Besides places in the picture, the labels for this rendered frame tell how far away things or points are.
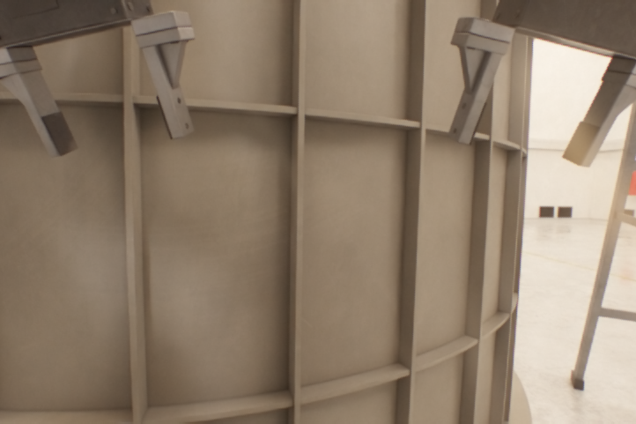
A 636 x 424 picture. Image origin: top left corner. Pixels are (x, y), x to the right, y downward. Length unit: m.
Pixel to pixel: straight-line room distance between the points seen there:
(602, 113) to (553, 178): 8.26
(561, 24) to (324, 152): 0.28
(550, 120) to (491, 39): 8.35
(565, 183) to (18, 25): 8.83
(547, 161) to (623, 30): 8.20
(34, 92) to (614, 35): 0.52
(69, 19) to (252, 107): 0.19
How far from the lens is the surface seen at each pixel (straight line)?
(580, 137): 0.44
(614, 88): 0.44
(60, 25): 0.38
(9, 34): 0.41
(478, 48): 0.34
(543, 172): 8.51
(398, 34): 0.59
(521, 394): 1.42
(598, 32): 0.39
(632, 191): 8.67
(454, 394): 0.80
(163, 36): 0.34
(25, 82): 0.43
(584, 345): 1.51
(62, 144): 0.44
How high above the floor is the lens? 0.69
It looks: 4 degrees down
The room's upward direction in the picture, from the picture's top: 1 degrees clockwise
